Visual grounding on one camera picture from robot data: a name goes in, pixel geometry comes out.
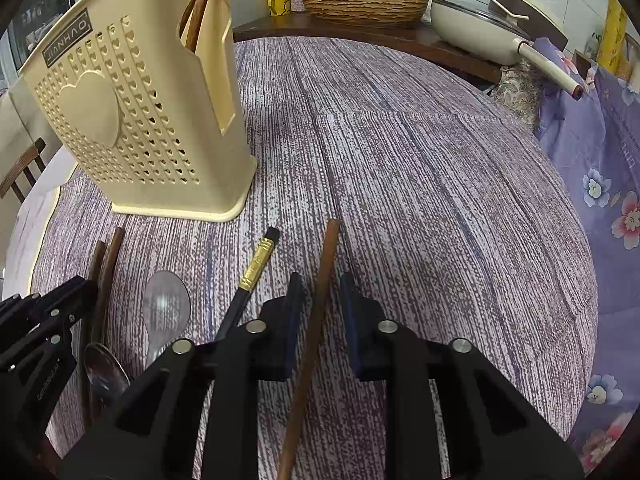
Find small translucent grey spoon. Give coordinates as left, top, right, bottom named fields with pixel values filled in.
left=141, top=270, right=192, bottom=367

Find cream brown rice cooker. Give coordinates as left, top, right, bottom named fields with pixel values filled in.
left=487, top=0, right=568, bottom=51

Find purple floral cloth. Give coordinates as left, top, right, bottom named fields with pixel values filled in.
left=532, top=37, right=640, bottom=476

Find white tablecloth yellow trim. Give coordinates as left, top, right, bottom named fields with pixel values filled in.
left=0, top=145, right=76, bottom=301

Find woven basket sink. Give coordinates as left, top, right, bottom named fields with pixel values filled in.
left=299, top=0, right=430, bottom=28

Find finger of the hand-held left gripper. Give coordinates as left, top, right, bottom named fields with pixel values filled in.
left=0, top=322, right=77, bottom=377
left=0, top=275, right=98, bottom=331

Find steel spoon wooden handle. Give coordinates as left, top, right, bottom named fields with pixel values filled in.
left=82, top=342, right=132, bottom=411

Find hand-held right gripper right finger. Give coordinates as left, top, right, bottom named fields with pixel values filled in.
left=341, top=271, right=586, bottom=480

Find beige cover cloth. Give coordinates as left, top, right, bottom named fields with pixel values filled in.
left=0, top=75, right=61, bottom=186

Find cream plastic utensil holder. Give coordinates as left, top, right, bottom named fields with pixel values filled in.
left=20, top=0, right=258, bottom=222

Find cream pan with lid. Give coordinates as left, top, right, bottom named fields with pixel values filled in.
left=430, top=0, right=586, bottom=100

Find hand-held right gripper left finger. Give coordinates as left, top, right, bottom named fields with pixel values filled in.
left=60, top=272, right=307, bottom=480

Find yellow paper roll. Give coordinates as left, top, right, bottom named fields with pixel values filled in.
left=597, top=0, right=628, bottom=73

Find beige floral cloth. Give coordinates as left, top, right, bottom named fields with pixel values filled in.
left=490, top=60, right=543, bottom=128

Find wooden chair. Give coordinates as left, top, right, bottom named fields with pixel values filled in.
left=0, top=137, right=47, bottom=203

